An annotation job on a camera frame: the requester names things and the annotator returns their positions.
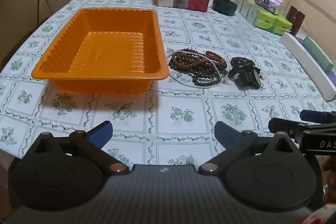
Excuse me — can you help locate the floral green white tablecloth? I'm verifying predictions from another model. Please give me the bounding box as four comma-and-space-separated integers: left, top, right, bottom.
0, 0, 336, 174

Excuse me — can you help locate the brown bead necklace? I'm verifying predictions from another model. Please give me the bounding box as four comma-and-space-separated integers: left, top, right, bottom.
169, 49, 227, 75

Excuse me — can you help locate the long white box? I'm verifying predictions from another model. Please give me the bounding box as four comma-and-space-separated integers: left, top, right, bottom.
280, 33, 336, 102

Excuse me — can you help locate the pale green tissue pack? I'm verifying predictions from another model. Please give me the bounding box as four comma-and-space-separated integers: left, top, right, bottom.
239, 0, 259, 22

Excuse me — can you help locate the long green box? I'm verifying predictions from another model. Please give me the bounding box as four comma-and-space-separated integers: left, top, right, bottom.
303, 36, 334, 72

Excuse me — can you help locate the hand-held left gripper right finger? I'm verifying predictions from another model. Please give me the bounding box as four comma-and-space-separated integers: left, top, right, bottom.
199, 121, 306, 175

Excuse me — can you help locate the dark bead necklace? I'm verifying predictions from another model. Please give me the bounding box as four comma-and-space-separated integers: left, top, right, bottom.
192, 64, 229, 87

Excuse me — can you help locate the orange plastic tray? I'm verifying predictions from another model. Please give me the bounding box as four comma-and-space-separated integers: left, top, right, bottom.
31, 7, 170, 94

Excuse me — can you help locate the bright green tissue pack bundle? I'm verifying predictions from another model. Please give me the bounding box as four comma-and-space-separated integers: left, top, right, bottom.
252, 7, 293, 36

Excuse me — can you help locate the red white printed clothing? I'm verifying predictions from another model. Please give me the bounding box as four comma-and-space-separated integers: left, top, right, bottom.
299, 203, 336, 224

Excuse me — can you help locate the dark bead bracelet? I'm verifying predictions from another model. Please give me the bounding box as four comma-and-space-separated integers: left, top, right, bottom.
230, 56, 256, 69

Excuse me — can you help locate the dark brown box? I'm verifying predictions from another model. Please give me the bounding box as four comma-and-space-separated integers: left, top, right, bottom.
286, 6, 305, 36

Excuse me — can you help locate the white pearl necklace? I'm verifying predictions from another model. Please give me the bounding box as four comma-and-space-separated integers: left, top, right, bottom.
166, 49, 229, 88

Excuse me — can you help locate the round dial wristwatch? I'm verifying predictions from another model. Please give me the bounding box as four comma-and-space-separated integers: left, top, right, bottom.
238, 68, 263, 90

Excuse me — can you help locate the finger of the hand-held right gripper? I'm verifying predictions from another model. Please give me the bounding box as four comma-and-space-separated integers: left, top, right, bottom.
300, 110, 336, 123
268, 118, 305, 139

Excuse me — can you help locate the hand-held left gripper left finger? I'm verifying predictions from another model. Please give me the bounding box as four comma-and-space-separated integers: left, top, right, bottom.
22, 121, 129, 175

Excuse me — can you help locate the purple tissue pack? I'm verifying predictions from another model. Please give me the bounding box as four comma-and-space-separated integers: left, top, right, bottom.
255, 0, 284, 14

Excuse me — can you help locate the red bead bracelet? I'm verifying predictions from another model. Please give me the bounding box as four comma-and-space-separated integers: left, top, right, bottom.
205, 50, 227, 63

